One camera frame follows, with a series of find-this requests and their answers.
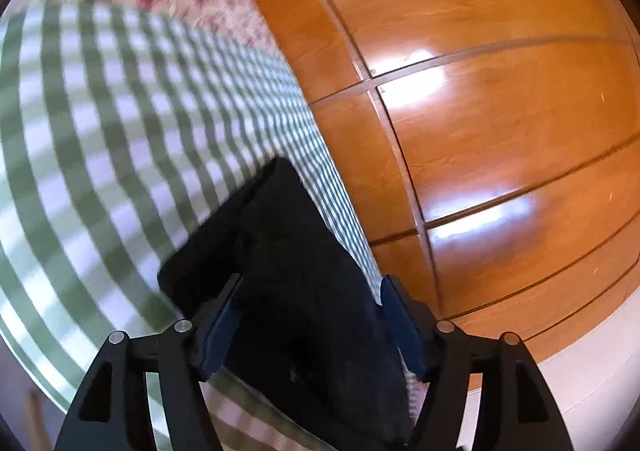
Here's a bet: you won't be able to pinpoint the green checked bed sheet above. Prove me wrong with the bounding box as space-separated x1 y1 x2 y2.
0 0 426 451

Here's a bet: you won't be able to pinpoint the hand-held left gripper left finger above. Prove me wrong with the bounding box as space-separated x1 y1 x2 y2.
54 273 247 451

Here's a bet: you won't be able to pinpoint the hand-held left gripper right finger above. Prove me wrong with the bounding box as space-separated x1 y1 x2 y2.
379 274 576 451

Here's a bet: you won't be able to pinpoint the black pants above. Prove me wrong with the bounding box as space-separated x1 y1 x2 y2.
157 157 417 448

